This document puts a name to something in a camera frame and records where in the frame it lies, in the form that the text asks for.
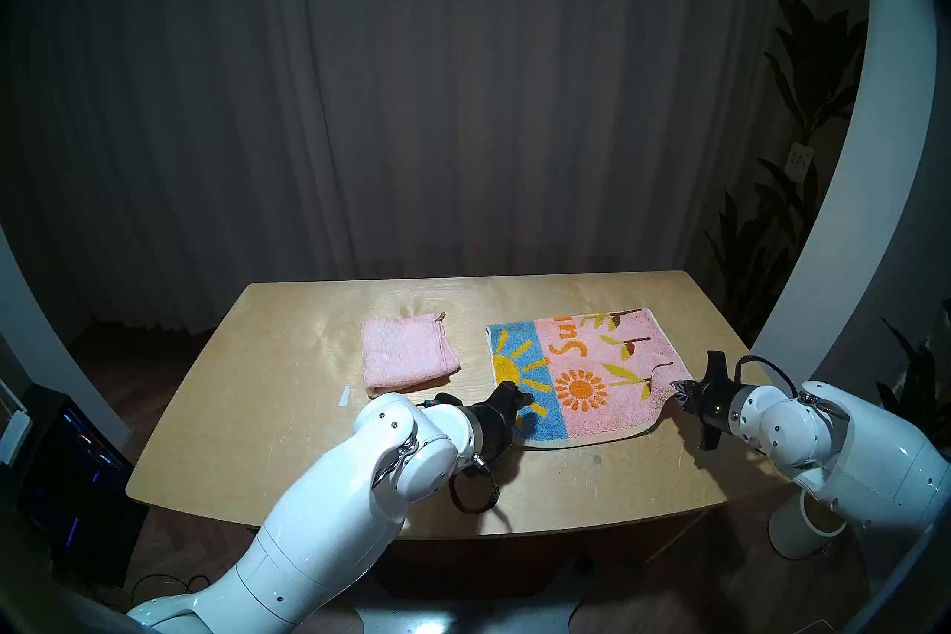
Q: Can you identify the plain pink towel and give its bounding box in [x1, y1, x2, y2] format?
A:
[361, 312, 461, 399]

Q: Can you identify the white round plant pot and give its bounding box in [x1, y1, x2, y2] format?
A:
[767, 488, 848, 560]

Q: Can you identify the black computer tower with lights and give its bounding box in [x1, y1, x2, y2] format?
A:
[15, 384, 149, 585]

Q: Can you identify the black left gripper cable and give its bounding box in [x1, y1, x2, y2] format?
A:
[447, 454, 501, 516]

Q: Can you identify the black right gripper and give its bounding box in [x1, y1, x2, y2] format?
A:
[670, 350, 736, 453]

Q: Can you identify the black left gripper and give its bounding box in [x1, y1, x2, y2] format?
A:
[468, 381, 536, 467]

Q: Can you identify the grey pleated curtain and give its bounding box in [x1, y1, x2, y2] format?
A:
[0, 0, 870, 336]

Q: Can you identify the black floor cable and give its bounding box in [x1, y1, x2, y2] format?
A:
[129, 572, 213, 602]

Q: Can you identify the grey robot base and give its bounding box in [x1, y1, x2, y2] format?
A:
[353, 566, 595, 634]

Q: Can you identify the tall dark leafy plant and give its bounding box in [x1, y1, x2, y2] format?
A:
[702, 0, 870, 344]

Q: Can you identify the black right camera cable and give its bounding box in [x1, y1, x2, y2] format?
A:
[734, 355, 799, 399]

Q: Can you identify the sun and flower print towel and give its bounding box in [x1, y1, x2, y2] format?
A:
[486, 308, 693, 450]

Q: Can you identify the small white box device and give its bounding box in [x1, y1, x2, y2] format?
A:
[0, 410, 32, 466]

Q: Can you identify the dark plant in white pot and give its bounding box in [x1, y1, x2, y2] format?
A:
[877, 298, 951, 451]

